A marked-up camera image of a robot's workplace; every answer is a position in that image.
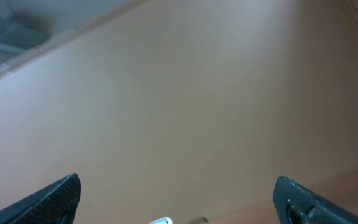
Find white barcode scanner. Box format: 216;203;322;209
149;217;173;224

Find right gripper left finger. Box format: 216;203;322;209
0;173;81;224

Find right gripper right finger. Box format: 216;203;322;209
273;175;358;224

